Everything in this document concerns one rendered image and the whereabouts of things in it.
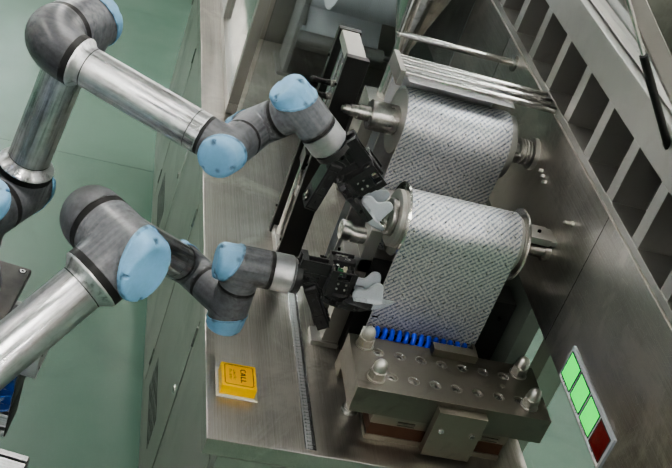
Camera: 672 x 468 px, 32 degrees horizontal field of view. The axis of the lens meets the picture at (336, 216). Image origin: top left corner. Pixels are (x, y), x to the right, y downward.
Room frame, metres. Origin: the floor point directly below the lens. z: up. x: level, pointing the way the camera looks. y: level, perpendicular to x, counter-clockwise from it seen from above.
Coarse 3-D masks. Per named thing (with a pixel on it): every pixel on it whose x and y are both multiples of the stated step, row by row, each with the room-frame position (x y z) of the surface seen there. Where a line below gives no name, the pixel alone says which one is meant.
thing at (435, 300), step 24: (408, 264) 1.96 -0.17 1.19; (432, 264) 1.97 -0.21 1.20; (384, 288) 1.95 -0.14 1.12; (408, 288) 1.97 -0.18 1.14; (432, 288) 1.98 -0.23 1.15; (456, 288) 1.99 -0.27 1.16; (480, 288) 2.01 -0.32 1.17; (384, 312) 1.96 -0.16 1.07; (408, 312) 1.97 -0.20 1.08; (432, 312) 1.99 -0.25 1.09; (456, 312) 2.00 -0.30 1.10; (480, 312) 2.01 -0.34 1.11; (432, 336) 1.99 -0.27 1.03; (456, 336) 2.01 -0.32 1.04
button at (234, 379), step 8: (224, 368) 1.79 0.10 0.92; (232, 368) 1.80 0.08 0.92; (240, 368) 1.81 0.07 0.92; (248, 368) 1.82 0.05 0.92; (224, 376) 1.77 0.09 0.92; (232, 376) 1.78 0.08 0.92; (240, 376) 1.79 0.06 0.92; (248, 376) 1.80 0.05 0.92; (224, 384) 1.75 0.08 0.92; (232, 384) 1.76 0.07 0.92; (240, 384) 1.76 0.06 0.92; (248, 384) 1.77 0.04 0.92; (256, 384) 1.79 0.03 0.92; (224, 392) 1.75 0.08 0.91; (232, 392) 1.75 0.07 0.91; (240, 392) 1.76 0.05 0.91; (248, 392) 1.76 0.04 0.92
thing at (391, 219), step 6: (390, 198) 2.02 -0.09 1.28; (396, 198) 2.03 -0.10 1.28; (396, 204) 1.99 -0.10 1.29; (396, 210) 1.98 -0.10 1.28; (390, 216) 1.99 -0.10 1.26; (396, 216) 1.98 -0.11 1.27; (390, 222) 1.97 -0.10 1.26; (396, 222) 1.97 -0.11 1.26; (390, 228) 1.97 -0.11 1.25; (384, 234) 1.98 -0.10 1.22; (390, 234) 1.98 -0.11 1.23
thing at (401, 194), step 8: (400, 192) 2.02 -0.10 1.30; (400, 200) 2.00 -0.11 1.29; (400, 208) 1.98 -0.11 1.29; (400, 216) 1.97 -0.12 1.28; (520, 216) 2.10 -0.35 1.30; (400, 224) 1.96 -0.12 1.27; (400, 232) 1.95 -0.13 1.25; (384, 240) 2.00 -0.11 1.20; (392, 240) 1.96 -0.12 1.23; (520, 248) 2.03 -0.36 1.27; (520, 256) 2.03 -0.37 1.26
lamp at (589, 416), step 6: (588, 402) 1.72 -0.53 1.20; (588, 408) 1.71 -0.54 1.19; (594, 408) 1.70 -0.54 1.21; (582, 414) 1.72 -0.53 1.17; (588, 414) 1.70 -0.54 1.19; (594, 414) 1.69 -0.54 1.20; (582, 420) 1.71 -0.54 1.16; (588, 420) 1.70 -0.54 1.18; (594, 420) 1.68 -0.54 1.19; (588, 426) 1.69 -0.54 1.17; (588, 432) 1.68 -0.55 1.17
